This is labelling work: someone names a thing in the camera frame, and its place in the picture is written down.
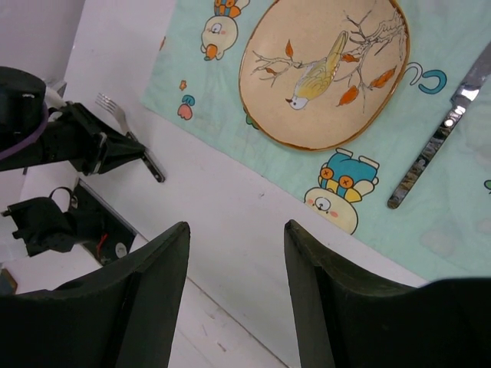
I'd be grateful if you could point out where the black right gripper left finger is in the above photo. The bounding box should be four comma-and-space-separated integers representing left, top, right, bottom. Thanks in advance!
1, 222, 190, 367

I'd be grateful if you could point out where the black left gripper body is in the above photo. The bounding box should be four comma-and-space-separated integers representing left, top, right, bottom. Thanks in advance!
38, 103, 146, 176

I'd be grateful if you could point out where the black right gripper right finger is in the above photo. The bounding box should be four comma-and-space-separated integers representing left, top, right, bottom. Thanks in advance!
284, 221, 490, 367

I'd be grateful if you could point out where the round bird pattern plate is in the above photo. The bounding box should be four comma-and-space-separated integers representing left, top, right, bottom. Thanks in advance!
239, 1, 410, 151

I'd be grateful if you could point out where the green cartoon print cloth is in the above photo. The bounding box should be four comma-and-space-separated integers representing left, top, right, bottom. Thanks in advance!
143, 1, 490, 279

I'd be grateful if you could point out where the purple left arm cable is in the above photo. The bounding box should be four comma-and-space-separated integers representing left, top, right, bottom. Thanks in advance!
0, 103, 51, 162

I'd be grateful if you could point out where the fork with black handle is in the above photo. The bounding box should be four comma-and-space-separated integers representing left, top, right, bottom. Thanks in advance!
95, 93, 166, 183

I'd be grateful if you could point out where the knife with patterned handle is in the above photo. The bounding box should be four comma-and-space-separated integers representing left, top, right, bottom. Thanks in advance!
387, 43, 490, 209

